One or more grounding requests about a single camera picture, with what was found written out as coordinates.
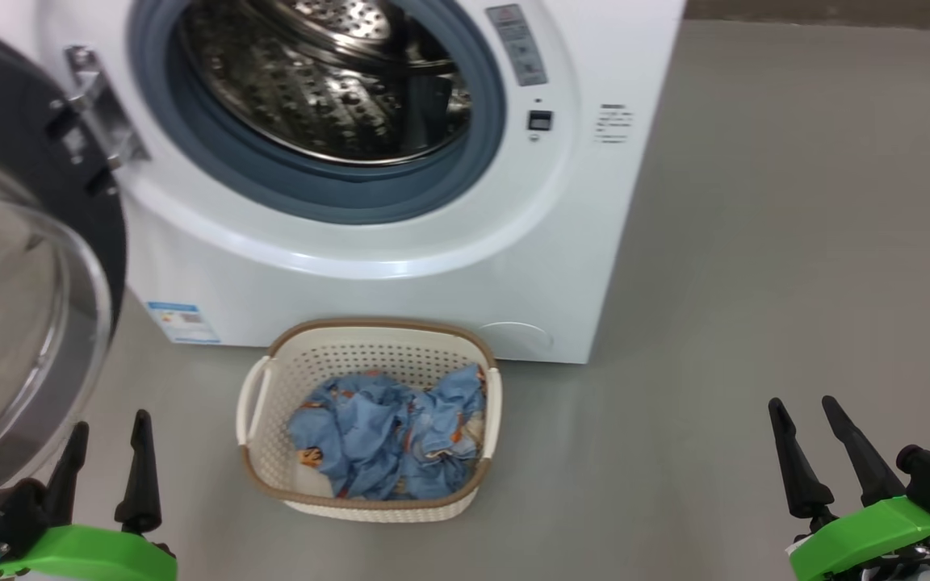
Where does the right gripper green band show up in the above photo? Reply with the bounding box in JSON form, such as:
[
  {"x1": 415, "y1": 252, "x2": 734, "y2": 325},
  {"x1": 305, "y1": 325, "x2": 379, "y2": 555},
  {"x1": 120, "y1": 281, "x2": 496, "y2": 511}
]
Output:
[{"x1": 768, "y1": 395, "x2": 930, "y2": 581}]

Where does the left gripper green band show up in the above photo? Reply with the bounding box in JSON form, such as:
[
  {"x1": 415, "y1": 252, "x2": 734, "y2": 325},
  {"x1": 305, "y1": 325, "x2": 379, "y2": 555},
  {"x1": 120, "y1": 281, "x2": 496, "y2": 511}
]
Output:
[{"x1": 0, "y1": 409, "x2": 178, "y2": 581}]

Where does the blue printed garment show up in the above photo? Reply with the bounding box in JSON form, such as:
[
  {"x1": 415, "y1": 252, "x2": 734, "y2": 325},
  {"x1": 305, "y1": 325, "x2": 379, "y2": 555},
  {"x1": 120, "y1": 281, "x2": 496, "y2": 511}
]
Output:
[
  {"x1": 287, "y1": 371, "x2": 434, "y2": 501},
  {"x1": 400, "y1": 363, "x2": 488, "y2": 499}
]

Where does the white front-load washing machine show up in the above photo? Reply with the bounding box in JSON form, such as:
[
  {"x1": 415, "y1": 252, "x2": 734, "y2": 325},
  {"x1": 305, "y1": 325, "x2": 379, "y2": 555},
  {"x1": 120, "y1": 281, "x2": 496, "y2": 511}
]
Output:
[{"x1": 0, "y1": 0, "x2": 688, "y2": 364}]

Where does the metal door hinge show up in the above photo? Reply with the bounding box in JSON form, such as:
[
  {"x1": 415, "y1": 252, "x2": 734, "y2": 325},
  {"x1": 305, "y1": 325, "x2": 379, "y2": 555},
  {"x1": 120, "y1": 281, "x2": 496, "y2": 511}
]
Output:
[{"x1": 49, "y1": 44, "x2": 151, "y2": 194}]

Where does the washing machine drum opening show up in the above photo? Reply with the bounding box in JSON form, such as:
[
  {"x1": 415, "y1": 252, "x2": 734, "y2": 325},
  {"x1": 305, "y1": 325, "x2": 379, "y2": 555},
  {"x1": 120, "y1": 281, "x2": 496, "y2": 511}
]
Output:
[{"x1": 178, "y1": 0, "x2": 474, "y2": 166}]

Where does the blue energy label sticker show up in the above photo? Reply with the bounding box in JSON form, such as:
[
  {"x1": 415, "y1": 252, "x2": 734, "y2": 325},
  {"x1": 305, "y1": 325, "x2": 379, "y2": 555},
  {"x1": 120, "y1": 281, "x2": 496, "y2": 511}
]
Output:
[{"x1": 146, "y1": 301, "x2": 221, "y2": 345}]

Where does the cream perforated laundry basket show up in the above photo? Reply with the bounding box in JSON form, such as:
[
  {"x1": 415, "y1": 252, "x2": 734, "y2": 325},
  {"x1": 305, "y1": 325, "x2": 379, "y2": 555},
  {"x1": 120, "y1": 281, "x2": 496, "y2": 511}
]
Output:
[{"x1": 236, "y1": 317, "x2": 504, "y2": 524}]

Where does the round white filter cover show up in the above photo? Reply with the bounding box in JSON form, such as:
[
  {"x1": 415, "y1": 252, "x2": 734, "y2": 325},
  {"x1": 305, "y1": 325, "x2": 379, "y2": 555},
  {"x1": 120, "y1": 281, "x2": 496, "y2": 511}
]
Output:
[{"x1": 477, "y1": 321, "x2": 555, "y2": 357}]

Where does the grey instruction sticker strip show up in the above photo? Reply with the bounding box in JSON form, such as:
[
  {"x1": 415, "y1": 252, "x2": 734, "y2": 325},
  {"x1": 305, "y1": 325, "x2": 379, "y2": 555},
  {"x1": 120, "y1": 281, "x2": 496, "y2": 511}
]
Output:
[{"x1": 485, "y1": 4, "x2": 548, "y2": 87}]

